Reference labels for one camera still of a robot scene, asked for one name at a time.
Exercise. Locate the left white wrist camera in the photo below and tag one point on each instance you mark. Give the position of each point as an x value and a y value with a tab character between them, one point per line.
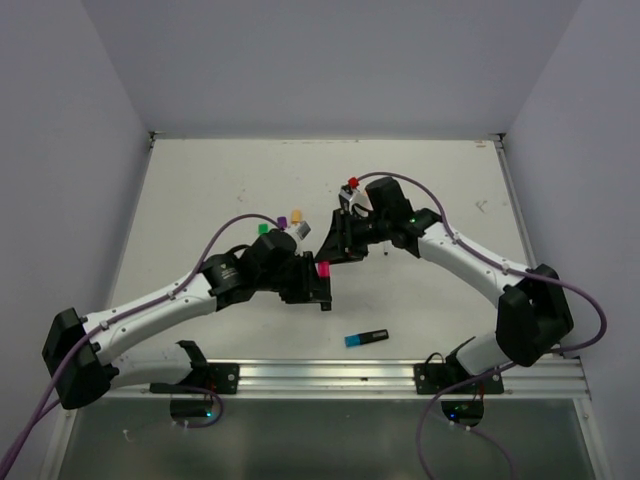
298	231

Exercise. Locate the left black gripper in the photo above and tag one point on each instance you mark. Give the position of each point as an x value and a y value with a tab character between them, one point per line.
309	286

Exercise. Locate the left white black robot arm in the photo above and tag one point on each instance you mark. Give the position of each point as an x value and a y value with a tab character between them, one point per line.
87	356

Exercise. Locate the blue black highlighter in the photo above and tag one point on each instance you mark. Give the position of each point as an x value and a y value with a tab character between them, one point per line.
365	338

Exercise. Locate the aluminium front rail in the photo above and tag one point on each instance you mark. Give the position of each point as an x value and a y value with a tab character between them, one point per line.
373	379

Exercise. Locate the right aluminium side rail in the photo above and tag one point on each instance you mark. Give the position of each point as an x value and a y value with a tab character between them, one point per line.
515	204

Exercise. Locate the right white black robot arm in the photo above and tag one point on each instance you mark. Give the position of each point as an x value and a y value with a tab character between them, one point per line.
532	311

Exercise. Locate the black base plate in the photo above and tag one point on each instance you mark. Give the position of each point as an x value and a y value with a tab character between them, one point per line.
433	377
221	378

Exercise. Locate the pink black highlighter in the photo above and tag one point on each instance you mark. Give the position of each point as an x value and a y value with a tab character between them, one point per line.
323	269

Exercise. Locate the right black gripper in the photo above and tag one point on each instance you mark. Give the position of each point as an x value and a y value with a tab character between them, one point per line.
338	246

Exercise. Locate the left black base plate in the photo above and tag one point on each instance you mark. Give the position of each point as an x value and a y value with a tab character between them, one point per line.
221	378

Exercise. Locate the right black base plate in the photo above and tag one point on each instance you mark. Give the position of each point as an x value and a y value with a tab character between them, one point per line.
433	377

